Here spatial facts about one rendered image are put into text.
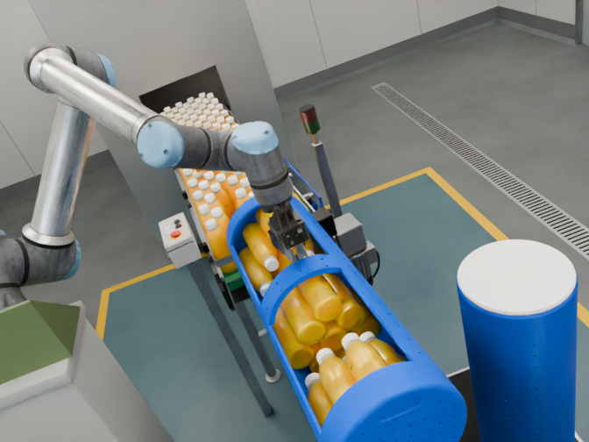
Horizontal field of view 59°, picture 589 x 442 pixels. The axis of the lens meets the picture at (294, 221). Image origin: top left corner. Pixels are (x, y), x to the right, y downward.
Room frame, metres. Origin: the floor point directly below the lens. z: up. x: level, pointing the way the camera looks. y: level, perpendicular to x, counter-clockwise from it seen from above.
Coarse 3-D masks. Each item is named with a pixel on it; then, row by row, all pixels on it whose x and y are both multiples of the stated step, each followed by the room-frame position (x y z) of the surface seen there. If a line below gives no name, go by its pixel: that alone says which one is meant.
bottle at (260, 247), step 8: (256, 224) 1.40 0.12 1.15; (248, 232) 1.36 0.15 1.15; (256, 232) 1.34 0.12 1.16; (248, 240) 1.33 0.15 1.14; (256, 240) 1.30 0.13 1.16; (264, 240) 1.29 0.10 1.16; (256, 248) 1.27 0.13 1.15; (264, 248) 1.25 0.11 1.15; (272, 248) 1.25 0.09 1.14; (256, 256) 1.25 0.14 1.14; (264, 256) 1.23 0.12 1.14; (272, 256) 1.22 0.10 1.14; (264, 264) 1.22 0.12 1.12
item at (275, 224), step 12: (276, 204) 0.99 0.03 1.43; (288, 204) 0.97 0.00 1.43; (276, 216) 0.99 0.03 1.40; (288, 216) 1.00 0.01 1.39; (300, 216) 1.00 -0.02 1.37; (276, 228) 0.99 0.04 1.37; (288, 228) 0.97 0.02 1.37; (300, 228) 0.97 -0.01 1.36; (288, 240) 0.97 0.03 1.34; (300, 240) 0.97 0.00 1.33
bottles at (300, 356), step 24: (312, 240) 1.32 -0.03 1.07; (288, 264) 1.22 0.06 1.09; (264, 288) 1.16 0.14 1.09; (288, 336) 0.93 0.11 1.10; (336, 336) 0.90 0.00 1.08; (288, 360) 0.88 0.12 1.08; (312, 360) 0.88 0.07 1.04; (408, 360) 0.77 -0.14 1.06; (312, 384) 0.78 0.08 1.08; (312, 408) 0.72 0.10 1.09
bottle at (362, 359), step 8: (352, 344) 0.75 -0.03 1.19; (360, 344) 0.74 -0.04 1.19; (368, 344) 0.74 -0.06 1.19; (352, 352) 0.73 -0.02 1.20; (360, 352) 0.72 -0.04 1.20; (368, 352) 0.71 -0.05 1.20; (376, 352) 0.72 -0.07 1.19; (352, 360) 0.71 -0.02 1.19; (360, 360) 0.70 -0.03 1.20; (368, 360) 0.69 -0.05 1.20; (376, 360) 0.69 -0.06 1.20; (384, 360) 0.70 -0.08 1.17; (352, 368) 0.70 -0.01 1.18; (360, 368) 0.68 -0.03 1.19; (368, 368) 0.67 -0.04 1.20; (376, 368) 0.67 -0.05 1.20; (352, 376) 0.69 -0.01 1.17; (360, 376) 0.67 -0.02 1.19
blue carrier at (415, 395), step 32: (320, 256) 1.03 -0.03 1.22; (288, 288) 0.96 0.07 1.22; (352, 288) 1.09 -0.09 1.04; (384, 320) 0.77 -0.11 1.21; (416, 352) 0.68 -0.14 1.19; (384, 384) 0.60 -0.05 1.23; (416, 384) 0.59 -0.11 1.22; (448, 384) 0.60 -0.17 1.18; (352, 416) 0.57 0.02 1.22; (384, 416) 0.57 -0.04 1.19; (416, 416) 0.58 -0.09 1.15; (448, 416) 0.59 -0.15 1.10
